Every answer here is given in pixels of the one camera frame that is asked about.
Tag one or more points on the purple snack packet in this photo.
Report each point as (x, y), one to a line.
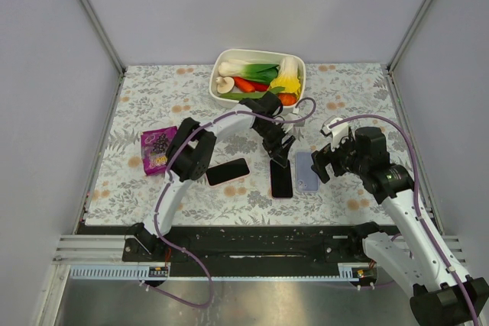
(154, 145)

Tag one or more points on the toy napa cabbage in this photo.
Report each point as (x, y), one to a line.
(287, 80)

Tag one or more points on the lilac phone case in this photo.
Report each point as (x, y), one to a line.
(306, 179)

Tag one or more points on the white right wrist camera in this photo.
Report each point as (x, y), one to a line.
(337, 130)

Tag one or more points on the toy green bean pod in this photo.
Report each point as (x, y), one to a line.
(240, 96)

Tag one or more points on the black phone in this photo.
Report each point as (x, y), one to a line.
(281, 181)

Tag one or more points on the white rectangular food container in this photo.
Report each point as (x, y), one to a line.
(251, 56)

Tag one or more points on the toy orange tomato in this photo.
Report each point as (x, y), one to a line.
(287, 99)

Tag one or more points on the toy mushroom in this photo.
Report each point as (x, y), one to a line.
(224, 84)

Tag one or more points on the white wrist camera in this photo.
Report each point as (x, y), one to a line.
(337, 130)
(294, 119)

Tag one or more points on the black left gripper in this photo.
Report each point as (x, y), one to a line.
(278, 143)

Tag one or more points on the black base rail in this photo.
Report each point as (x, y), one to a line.
(248, 251)

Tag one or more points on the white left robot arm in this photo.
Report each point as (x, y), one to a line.
(190, 154)

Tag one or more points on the toy bok choy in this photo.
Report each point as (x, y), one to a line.
(263, 73)

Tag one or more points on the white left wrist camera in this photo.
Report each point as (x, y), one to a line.
(294, 119)

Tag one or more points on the toy red chili pepper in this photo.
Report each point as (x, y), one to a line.
(247, 86)

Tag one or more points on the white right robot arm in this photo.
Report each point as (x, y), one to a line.
(440, 289)

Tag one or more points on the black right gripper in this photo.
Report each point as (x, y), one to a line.
(328, 159)

